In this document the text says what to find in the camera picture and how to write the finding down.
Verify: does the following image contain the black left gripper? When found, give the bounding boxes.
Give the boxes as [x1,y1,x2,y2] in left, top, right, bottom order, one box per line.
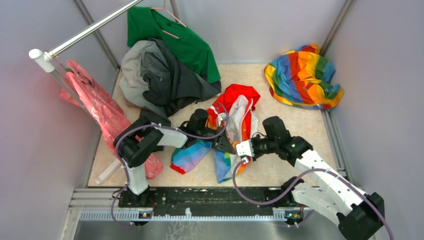
[195,124,236,155]

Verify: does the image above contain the red white cartoon jacket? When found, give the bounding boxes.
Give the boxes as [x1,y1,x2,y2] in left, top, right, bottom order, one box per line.
[170,84,261,184]

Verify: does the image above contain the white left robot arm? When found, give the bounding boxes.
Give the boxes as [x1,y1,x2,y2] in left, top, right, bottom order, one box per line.
[113,109,235,207]

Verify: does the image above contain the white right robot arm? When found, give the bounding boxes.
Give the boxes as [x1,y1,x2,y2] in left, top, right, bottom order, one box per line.
[236,116,387,240]

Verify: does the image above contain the dark grey jacket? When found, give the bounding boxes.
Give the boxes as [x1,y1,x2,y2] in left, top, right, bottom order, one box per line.
[119,38,222,123]

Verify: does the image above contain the rainbow striped garment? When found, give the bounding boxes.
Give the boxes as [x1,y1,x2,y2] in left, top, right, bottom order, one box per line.
[263,43,344,111]

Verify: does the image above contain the green t-shirt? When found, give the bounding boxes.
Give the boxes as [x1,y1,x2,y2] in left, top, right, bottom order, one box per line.
[127,6,221,83]

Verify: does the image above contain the pink clothes hanger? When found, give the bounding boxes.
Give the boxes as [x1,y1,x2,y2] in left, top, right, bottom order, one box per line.
[150,0,187,28]

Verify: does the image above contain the pink patterned garment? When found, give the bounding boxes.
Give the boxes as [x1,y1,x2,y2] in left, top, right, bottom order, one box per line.
[59,59,165,180]

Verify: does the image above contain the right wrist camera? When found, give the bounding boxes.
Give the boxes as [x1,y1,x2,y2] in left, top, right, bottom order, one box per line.
[235,139,255,157]

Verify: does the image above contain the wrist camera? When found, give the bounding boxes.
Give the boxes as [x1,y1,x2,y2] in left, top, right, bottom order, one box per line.
[235,139,255,157]
[216,112,228,126]

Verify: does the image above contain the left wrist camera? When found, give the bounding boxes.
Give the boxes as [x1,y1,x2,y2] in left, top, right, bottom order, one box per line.
[216,112,228,126]

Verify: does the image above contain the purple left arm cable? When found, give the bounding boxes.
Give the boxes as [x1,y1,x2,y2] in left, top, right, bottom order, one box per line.
[110,102,230,229]

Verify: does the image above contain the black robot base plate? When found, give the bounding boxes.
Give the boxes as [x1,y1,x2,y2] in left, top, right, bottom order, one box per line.
[112,187,309,220]

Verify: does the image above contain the aluminium frame rail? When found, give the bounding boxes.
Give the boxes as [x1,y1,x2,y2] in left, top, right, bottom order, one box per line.
[59,109,379,240]

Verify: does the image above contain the silver clothes rail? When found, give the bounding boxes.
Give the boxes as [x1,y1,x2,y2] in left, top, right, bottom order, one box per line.
[28,0,141,112]

